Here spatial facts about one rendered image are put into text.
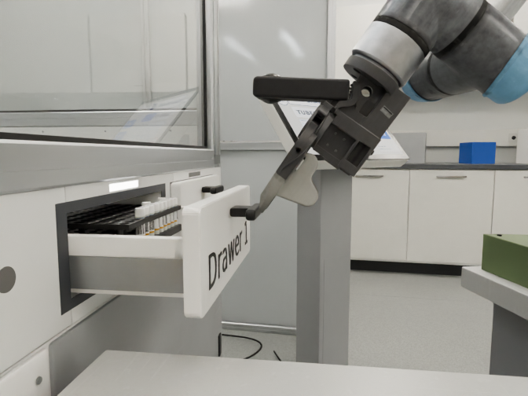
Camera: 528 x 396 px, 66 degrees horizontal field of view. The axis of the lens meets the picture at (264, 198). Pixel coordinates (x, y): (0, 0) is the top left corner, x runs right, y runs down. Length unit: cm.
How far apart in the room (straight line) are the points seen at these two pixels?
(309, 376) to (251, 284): 187
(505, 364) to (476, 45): 59
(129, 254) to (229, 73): 188
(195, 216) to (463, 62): 35
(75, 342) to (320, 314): 108
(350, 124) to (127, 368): 35
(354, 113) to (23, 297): 39
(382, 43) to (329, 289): 110
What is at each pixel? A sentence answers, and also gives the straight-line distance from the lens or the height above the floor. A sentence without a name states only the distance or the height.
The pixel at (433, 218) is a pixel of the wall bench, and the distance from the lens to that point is 350.
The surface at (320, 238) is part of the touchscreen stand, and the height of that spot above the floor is 70.
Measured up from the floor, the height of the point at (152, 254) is 88.
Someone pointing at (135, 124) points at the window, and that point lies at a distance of 65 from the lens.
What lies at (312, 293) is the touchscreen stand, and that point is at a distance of 147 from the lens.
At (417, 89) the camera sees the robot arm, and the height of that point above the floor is 107.
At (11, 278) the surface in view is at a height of 87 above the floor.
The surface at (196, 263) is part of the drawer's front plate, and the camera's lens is 40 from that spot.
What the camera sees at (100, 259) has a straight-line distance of 45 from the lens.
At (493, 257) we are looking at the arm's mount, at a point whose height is 79.
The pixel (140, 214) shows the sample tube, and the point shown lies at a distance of 52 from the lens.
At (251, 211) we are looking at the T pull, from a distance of 49.
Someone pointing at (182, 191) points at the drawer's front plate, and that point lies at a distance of 74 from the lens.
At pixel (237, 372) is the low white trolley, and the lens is 44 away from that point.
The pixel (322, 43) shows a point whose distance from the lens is 220.
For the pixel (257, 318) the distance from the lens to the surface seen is 236.
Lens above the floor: 98
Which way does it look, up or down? 6 degrees down
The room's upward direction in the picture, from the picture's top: straight up
